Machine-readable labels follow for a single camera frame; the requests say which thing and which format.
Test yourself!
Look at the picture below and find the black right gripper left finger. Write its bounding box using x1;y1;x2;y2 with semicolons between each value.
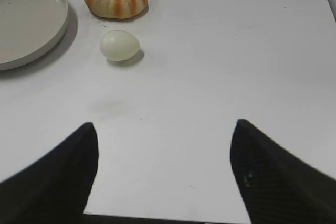
0;122;99;224

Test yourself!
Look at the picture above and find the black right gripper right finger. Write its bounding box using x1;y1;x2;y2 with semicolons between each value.
230;119;335;223

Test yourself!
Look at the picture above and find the beige round plate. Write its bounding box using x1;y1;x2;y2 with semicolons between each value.
1;0;69;71

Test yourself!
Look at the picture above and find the white egg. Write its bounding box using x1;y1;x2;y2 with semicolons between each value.
100;30;140;61

